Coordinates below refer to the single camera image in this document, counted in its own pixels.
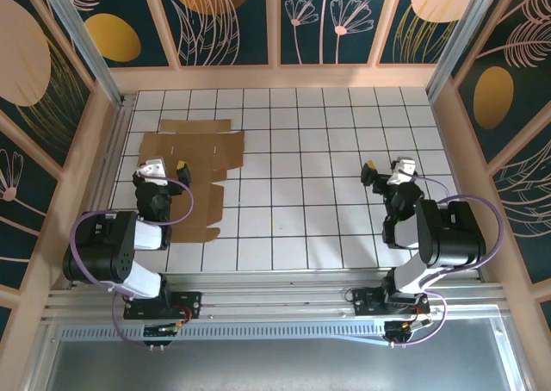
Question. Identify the brown cardboard paper box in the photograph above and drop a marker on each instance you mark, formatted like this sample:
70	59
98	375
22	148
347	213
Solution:
202	150

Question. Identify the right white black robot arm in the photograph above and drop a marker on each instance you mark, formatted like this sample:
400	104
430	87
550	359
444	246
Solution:
452	236

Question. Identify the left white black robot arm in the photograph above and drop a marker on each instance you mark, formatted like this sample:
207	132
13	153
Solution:
142	279

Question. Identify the grey metal sheet panel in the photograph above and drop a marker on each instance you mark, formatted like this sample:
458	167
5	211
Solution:
275	365

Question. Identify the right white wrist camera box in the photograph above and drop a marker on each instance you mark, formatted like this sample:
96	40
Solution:
402	169

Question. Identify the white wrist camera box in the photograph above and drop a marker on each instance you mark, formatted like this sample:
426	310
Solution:
152	169
402	169

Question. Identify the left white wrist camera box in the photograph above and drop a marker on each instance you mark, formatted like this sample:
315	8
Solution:
152	169

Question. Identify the aluminium side rail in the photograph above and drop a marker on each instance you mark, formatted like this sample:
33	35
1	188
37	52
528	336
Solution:
114	150

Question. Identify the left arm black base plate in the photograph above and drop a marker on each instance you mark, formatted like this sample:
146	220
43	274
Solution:
189	300

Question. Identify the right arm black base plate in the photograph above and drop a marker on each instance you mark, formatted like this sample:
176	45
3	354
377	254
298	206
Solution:
366	305

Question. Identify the aluminium corner post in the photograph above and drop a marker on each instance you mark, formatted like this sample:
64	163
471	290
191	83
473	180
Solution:
82	33
465	33

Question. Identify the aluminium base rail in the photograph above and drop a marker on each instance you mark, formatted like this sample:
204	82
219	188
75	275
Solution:
275	300

